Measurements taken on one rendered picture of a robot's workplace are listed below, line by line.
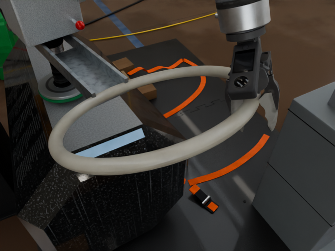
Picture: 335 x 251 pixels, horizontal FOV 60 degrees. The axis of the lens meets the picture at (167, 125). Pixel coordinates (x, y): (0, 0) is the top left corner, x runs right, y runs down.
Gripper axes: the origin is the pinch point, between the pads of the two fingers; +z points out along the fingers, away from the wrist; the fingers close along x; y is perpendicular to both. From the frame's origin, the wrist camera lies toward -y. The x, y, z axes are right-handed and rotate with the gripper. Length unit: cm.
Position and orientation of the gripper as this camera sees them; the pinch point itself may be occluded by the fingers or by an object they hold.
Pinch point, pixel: (255, 127)
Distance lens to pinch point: 63.5
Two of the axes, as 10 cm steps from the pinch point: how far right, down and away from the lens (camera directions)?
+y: 3.8, -5.0, 7.8
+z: 2.5, 8.7, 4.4
